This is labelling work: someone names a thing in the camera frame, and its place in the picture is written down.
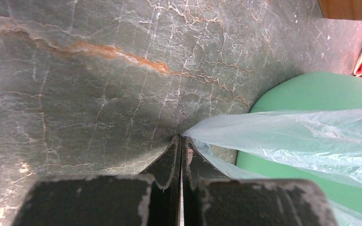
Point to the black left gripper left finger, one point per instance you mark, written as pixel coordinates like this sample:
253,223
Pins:
149,198

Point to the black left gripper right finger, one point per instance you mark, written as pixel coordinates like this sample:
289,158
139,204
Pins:
212,198

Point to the translucent blue trash bag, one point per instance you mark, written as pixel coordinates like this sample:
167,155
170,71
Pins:
322,146

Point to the green plastic trash bin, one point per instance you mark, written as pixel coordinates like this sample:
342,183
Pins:
311,91

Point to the orange compartment tray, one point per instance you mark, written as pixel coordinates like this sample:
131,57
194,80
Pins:
341,9

